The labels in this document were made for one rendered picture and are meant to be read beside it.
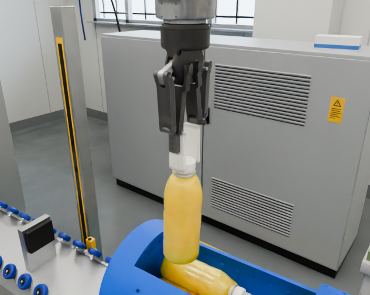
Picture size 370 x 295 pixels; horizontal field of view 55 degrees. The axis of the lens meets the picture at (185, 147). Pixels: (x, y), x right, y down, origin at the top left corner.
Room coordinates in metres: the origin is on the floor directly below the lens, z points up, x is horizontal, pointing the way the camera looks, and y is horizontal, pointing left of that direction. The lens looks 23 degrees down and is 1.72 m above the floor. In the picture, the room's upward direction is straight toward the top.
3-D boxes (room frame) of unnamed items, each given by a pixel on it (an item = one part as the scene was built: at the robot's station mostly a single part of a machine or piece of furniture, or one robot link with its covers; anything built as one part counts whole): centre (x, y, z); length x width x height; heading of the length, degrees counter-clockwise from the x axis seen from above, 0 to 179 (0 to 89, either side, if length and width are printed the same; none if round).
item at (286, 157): (2.67, -0.28, 0.72); 2.15 x 0.54 x 1.45; 52
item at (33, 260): (0.92, 0.46, 1.00); 0.10 x 0.04 x 0.15; 146
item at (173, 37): (0.56, 0.00, 1.64); 0.08 x 0.07 x 0.09; 146
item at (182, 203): (0.56, 0.00, 1.35); 0.07 x 0.07 x 0.19
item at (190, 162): (0.56, 0.00, 1.45); 0.04 x 0.04 x 0.02
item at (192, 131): (0.58, -0.01, 1.49); 0.03 x 0.01 x 0.07; 56
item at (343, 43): (2.16, -0.89, 1.48); 0.24 x 0.12 x 0.08; 60
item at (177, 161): (0.54, 0.01, 1.49); 0.03 x 0.01 x 0.07; 56
